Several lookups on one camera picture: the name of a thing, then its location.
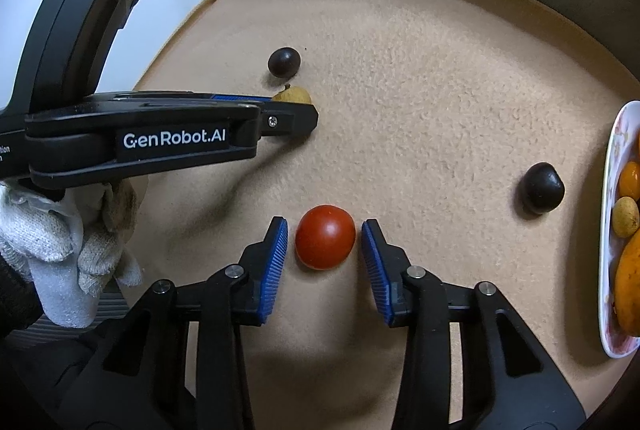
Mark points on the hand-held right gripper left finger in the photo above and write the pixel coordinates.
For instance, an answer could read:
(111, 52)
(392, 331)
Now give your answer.
(275, 270)

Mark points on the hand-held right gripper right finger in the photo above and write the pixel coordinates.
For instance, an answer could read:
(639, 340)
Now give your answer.
(377, 270)

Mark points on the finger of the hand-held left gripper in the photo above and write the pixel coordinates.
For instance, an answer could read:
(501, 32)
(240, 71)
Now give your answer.
(240, 98)
(292, 120)

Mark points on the tan longan with stem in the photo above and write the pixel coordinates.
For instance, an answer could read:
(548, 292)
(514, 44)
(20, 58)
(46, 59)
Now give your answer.
(295, 95)

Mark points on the red cherry tomato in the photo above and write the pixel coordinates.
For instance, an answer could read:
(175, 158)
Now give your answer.
(325, 243)

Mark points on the white floral plate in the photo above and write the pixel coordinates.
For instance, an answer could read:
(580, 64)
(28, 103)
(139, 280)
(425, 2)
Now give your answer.
(607, 260)

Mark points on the small orange kumquat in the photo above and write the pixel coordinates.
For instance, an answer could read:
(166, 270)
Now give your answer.
(631, 180)

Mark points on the person's left forearm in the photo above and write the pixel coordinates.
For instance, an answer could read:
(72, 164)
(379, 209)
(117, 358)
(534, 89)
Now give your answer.
(15, 300)

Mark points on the person's left hand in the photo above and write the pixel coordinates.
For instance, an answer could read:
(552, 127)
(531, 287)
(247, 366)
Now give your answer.
(55, 250)

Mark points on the dark purple round fruit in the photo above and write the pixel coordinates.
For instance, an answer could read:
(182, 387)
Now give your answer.
(542, 187)
(284, 62)

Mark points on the tan fleece blanket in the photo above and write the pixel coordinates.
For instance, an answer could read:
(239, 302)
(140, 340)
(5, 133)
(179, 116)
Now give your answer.
(425, 85)

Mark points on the grey ribbed fabric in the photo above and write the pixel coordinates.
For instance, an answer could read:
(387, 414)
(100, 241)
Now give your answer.
(112, 310)

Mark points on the orange yellow mango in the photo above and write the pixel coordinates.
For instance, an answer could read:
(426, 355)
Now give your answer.
(630, 290)

